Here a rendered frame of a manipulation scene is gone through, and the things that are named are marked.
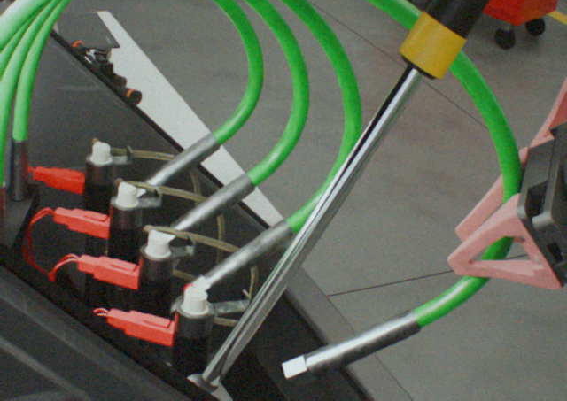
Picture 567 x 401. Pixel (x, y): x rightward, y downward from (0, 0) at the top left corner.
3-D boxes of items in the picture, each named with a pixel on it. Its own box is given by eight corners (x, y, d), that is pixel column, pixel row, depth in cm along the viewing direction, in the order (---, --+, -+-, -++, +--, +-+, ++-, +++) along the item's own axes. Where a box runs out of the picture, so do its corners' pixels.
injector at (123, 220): (156, 398, 107) (171, 205, 97) (107, 404, 105) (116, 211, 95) (146, 381, 109) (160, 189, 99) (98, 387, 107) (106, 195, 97)
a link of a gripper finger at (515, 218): (417, 252, 71) (542, 202, 66) (439, 181, 77) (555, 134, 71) (470, 324, 74) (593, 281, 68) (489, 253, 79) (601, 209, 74)
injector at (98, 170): (129, 350, 113) (142, 162, 104) (83, 356, 111) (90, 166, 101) (120, 335, 115) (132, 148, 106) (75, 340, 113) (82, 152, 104)
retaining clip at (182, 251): (189, 248, 93) (190, 235, 92) (197, 259, 91) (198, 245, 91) (151, 251, 91) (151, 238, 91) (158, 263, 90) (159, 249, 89)
